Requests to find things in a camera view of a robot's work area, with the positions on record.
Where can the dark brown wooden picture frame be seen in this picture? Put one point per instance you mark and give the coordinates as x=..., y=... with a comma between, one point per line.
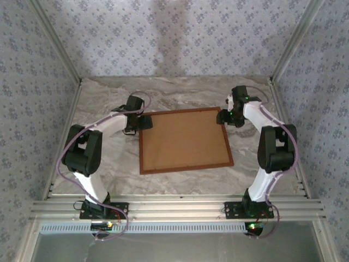
x=188, y=168

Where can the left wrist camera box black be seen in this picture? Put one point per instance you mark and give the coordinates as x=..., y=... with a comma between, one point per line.
x=135, y=103

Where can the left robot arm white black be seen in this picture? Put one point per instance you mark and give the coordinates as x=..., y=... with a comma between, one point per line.
x=92, y=183

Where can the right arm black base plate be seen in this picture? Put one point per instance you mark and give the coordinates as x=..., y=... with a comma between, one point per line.
x=231, y=210

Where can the aluminium mounting rail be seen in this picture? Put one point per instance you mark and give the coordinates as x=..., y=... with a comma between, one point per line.
x=177, y=208

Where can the brown fibreboard backing board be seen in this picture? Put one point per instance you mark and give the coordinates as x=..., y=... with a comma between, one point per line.
x=185, y=142

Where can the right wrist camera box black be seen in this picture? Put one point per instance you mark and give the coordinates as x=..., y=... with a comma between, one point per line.
x=240, y=93

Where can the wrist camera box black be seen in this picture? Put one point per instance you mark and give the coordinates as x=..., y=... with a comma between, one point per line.
x=240, y=93
x=135, y=103

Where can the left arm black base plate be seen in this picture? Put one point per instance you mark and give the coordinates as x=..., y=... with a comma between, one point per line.
x=121, y=208

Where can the aluminium corner post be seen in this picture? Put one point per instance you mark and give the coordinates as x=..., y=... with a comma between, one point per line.
x=60, y=46
x=294, y=38

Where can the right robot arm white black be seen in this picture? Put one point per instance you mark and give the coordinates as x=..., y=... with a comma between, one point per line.
x=261, y=185

